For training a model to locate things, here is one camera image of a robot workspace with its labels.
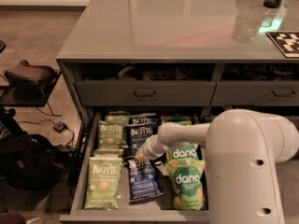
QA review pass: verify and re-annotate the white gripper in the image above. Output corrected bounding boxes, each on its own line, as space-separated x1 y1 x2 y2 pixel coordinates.
135 134 170 161

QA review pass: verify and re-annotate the blue Kettle chip bag front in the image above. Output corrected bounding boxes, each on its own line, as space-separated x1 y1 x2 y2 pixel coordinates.
126 159 164 203

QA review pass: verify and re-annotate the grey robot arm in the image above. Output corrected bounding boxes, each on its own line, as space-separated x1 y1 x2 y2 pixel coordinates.
135 109 299 224

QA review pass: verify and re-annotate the blue Kettle bag middle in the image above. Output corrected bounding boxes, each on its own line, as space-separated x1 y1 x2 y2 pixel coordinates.
126 123 156 156

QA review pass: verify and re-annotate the green Kettle bag middle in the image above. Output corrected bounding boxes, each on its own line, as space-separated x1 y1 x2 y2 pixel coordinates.
98 120 123 148

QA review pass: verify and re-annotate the blue Kettle bag back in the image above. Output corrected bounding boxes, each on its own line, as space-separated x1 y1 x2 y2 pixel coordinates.
129 113 157 124

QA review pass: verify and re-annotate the green Kettle bag second row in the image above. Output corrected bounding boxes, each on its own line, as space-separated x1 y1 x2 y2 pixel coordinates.
93 148 123 158

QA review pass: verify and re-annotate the open grey middle drawer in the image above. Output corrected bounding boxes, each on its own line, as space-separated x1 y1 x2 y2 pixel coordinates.
60 112 209 224

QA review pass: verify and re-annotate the green Kettle jalapeno bag front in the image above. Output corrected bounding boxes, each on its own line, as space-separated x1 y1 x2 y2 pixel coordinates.
84 156 122 210

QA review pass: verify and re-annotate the green Kettle bag back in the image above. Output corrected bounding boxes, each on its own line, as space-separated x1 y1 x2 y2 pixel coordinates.
105 111 130 125

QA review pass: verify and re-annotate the green Dang bag front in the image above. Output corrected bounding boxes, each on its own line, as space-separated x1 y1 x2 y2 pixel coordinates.
164 159 207 211

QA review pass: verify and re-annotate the green dang bag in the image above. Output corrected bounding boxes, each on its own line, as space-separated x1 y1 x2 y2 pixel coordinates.
166 144 198 161
161 115 192 125
164 159 207 211

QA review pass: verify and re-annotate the green Dang bag back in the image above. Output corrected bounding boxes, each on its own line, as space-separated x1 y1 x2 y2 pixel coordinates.
161 115 192 125

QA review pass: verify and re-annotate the grey top left drawer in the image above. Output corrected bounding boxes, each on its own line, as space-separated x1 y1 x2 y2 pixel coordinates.
74 80 216 106

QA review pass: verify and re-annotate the grey top right drawer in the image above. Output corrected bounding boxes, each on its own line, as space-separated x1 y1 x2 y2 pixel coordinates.
211 81 299 106

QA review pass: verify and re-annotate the grey counter cabinet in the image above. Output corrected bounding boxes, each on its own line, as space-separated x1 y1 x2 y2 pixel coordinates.
58 0 299 224

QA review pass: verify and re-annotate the black power adapter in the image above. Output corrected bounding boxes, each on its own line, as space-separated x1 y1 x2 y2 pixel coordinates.
52 121 66 133

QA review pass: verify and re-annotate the black backpack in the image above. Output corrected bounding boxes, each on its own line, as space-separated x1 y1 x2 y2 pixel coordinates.
0 134 69 189

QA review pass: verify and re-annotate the dark chair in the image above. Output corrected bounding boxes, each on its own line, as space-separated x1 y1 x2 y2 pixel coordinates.
0 60 61 107

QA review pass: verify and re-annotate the black floor cable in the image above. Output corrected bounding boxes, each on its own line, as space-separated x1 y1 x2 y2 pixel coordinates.
17 101 76 147

